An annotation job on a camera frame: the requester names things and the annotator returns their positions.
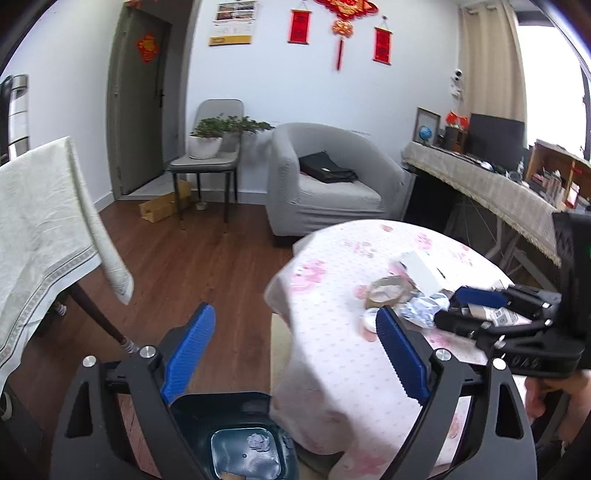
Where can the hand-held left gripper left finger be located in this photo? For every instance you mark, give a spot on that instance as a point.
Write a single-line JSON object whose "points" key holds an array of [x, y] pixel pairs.
{"points": [[190, 350]]}

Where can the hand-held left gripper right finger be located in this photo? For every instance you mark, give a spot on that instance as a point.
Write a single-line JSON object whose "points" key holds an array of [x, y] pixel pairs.
{"points": [[400, 355]]}

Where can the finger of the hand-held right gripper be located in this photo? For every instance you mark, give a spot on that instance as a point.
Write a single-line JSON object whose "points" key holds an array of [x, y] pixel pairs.
{"points": [[461, 324], [482, 297]]}

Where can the small clear plastic cup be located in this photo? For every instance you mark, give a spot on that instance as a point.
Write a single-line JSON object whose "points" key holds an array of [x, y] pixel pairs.
{"points": [[371, 320]]}

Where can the dark blue trash bin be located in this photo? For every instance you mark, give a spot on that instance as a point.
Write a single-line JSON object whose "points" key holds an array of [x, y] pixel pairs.
{"points": [[240, 438]]}

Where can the person's right hand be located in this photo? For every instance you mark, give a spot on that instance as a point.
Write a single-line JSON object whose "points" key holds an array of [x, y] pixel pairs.
{"points": [[535, 397]]}

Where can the brown tape roll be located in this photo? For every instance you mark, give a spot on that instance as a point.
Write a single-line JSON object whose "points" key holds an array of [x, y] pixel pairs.
{"points": [[388, 291]]}

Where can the white cardboard box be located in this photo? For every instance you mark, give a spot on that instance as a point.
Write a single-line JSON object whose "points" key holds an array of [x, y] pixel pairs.
{"points": [[422, 270]]}

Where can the round table with floral cloth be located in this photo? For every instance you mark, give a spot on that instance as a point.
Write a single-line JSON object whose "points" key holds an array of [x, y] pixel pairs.
{"points": [[337, 332]]}

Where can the dark furniture leg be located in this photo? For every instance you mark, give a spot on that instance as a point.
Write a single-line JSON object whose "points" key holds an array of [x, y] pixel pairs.
{"points": [[99, 321]]}

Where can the beige fringed desk cloth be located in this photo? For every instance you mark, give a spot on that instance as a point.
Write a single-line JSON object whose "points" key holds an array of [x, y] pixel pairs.
{"points": [[489, 194]]}

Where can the wooden desktop shelf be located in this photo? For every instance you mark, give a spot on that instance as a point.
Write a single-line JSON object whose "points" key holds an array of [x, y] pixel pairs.
{"points": [[554, 170]]}

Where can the flat brown cardboard box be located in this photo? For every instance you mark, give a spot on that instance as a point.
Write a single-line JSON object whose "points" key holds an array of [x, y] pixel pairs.
{"points": [[161, 205]]}

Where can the dark wooden box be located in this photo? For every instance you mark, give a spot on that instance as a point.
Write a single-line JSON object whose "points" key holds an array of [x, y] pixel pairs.
{"points": [[455, 138]]}

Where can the black monitor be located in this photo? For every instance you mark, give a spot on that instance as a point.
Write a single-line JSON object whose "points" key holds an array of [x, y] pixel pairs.
{"points": [[496, 136]]}

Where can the grey armchair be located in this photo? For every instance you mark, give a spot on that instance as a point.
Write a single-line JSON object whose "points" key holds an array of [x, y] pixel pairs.
{"points": [[332, 203]]}

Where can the small blue globe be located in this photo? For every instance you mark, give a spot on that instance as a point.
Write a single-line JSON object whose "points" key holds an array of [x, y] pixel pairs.
{"points": [[425, 133]]}

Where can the small red flags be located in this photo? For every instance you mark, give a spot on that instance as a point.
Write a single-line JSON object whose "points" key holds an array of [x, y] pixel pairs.
{"points": [[457, 118]]}

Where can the grey dining chair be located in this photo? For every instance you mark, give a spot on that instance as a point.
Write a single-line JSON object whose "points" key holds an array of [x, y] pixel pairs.
{"points": [[217, 159]]}

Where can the beige patterned cloth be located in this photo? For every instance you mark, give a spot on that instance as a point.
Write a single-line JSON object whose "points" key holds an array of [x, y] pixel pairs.
{"points": [[41, 221]]}

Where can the black bag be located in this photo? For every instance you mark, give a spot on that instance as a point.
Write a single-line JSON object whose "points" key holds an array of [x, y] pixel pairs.
{"points": [[325, 167]]}

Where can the window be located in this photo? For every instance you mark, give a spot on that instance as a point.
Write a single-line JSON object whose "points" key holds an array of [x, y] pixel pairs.
{"points": [[549, 83]]}

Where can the potted plant in white pot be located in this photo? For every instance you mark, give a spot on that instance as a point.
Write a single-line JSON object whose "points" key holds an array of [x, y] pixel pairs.
{"points": [[207, 138]]}

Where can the grey door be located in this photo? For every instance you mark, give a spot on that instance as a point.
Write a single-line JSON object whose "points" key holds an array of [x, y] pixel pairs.
{"points": [[138, 120]]}

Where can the beige curtain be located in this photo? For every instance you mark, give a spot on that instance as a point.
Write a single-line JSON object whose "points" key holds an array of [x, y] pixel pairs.
{"points": [[489, 60]]}

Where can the shiny metal cylinder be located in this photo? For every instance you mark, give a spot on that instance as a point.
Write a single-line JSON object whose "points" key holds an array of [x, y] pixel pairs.
{"points": [[16, 115]]}

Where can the red door decoration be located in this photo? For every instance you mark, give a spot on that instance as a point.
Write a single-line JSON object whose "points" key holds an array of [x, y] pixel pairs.
{"points": [[147, 48]]}

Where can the red knot ornament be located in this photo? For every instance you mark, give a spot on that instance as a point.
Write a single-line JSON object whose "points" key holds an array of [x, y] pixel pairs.
{"points": [[342, 18]]}

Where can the grey metal frame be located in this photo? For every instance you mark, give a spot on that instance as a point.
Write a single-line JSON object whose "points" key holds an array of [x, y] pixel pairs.
{"points": [[512, 258]]}

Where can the picture frame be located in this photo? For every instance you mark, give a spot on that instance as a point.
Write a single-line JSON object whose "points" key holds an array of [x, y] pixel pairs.
{"points": [[427, 117]]}

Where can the white security camera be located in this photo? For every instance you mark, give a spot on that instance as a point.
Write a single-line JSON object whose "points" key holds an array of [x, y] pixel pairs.
{"points": [[457, 81]]}

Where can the red wall scroll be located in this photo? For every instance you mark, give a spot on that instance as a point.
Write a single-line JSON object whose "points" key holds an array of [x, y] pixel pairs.
{"points": [[299, 26], [382, 45]]}

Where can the wall calendar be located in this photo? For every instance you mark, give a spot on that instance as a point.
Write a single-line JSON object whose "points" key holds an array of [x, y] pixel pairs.
{"points": [[232, 25]]}

